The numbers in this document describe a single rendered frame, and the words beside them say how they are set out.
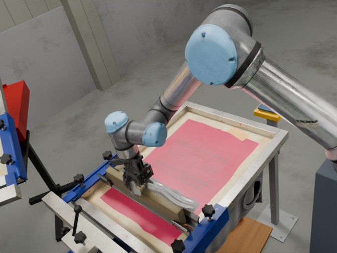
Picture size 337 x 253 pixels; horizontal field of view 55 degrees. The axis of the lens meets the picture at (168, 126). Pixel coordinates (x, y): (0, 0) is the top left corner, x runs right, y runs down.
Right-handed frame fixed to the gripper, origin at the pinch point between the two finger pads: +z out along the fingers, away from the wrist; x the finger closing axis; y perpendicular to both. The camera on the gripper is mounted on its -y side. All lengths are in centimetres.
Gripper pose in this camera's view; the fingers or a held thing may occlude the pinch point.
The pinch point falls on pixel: (140, 188)
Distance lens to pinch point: 125.8
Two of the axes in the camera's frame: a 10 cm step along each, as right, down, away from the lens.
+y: 7.3, 2.8, -6.3
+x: 6.5, -5.7, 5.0
